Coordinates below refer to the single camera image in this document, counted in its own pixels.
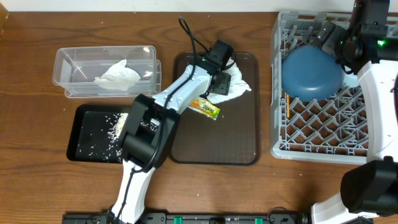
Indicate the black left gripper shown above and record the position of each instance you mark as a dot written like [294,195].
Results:
[226,84]

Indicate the white napkin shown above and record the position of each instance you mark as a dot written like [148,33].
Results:
[118,77]
[237,85]

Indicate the dark blue plate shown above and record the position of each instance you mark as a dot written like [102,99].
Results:
[309,73]

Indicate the yellow snack wrapper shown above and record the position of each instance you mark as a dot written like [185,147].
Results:
[205,107]

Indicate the wooden chopstick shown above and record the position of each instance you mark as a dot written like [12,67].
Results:
[287,106]

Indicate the clear plastic bin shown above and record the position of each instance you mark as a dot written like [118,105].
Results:
[75,69]

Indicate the black waste tray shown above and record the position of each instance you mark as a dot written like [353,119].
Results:
[80,111]

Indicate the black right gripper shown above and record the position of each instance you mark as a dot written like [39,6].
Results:
[330,40]

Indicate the grey dishwasher rack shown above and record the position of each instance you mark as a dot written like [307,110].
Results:
[331,130]

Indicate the pile of rice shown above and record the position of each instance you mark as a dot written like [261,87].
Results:
[98,137]

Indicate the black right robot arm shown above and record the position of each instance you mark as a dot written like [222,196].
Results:
[370,190]

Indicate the brown serving tray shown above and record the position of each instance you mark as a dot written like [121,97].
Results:
[234,138]

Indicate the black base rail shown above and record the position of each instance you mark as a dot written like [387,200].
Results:
[162,218]

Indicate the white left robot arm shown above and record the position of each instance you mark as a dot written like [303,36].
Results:
[150,127]

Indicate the light blue bowl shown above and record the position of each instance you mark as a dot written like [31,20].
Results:
[350,81]

